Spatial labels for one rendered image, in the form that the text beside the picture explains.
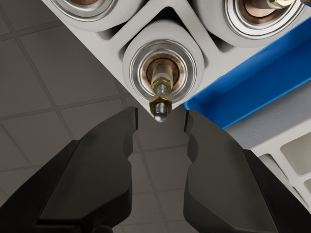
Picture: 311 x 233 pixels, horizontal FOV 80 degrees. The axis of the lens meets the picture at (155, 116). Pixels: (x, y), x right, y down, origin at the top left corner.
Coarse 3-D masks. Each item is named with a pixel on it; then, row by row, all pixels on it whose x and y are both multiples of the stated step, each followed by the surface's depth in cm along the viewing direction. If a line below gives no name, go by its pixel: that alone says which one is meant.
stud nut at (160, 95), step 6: (156, 96) 14; (162, 96) 14; (168, 96) 14; (150, 102) 14; (156, 102) 14; (162, 102) 14; (168, 102) 14; (150, 108) 14; (168, 108) 14; (168, 114) 14
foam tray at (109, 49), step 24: (168, 0) 24; (120, 24) 35; (144, 24) 25; (192, 24) 25; (96, 48) 27; (120, 48) 27; (216, 48) 26; (240, 48) 26; (120, 72) 29; (216, 72) 28
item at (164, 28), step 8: (152, 24) 25; (160, 24) 22; (168, 24) 23; (176, 24) 26; (144, 32) 20; (152, 32) 19; (160, 32) 19; (168, 32) 19; (176, 32) 19; (184, 32) 20; (136, 40) 20; (144, 40) 20; (176, 40) 19; (184, 40) 19; (192, 40) 20; (128, 48) 20; (136, 48) 20; (192, 48) 20; (128, 56) 20; (200, 56) 20; (128, 64) 21; (200, 64) 21; (128, 72) 21; (200, 72) 21; (128, 80) 22; (200, 80) 22; (128, 88) 23; (136, 96) 23; (176, 104) 23
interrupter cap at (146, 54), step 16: (144, 48) 19; (160, 48) 20; (176, 48) 19; (144, 64) 20; (160, 64) 21; (176, 64) 20; (192, 64) 20; (144, 80) 21; (176, 80) 21; (192, 80) 21; (144, 96) 22; (176, 96) 22
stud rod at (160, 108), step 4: (156, 88) 17; (160, 88) 16; (164, 88) 17; (156, 92) 16; (160, 92) 16; (164, 92) 16; (156, 104) 14; (160, 104) 14; (164, 104) 14; (156, 108) 13; (160, 108) 13; (164, 108) 13; (156, 112) 13; (160, 112) 13; (164, 112) 13; (156, 116) 13; (160, 116) 13; (164, 116) 13; (156, 120) 13; (160, 120) 13; (164, 120) 13
